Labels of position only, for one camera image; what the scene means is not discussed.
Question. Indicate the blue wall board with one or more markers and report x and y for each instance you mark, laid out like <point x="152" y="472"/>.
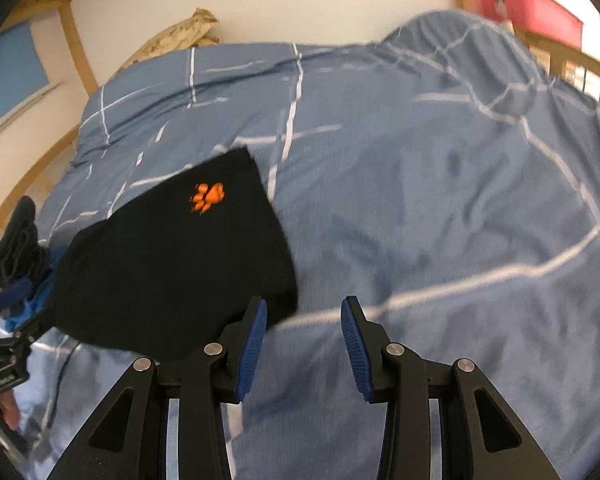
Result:
<point x="7" y="70"/>

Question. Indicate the wooden railing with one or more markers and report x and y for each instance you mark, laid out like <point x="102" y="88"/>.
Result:
<point x="570" y="57"/>

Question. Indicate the person's left hand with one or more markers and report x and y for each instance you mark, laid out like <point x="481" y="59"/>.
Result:
<point x="11" y="410"/>

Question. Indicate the wooden bed frame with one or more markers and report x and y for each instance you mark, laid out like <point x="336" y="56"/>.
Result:
<point x="77" y="45"/>

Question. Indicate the black pants with orange print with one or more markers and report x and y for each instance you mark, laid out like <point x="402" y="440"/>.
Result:
<point x="180" y="270"/>

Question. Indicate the red storage box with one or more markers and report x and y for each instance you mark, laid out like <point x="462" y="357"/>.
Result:
<point x="530" y="2"/>

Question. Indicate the beige patterned pillow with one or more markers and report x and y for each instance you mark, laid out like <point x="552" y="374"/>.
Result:
<point x="180" y="35"/>

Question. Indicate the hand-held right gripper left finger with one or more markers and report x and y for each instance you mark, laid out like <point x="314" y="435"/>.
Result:
<point x="252" y="347"/>

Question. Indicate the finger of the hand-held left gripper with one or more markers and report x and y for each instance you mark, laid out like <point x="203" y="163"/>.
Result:
<point x="17" y="292"/>
<point x="30" y="312"/>

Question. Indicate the blue checked duvet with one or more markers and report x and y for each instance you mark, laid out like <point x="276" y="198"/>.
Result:
<point x="405" y="200"/>

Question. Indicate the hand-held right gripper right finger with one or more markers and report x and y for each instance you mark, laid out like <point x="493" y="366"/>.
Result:
<point x="355" y="352"/>

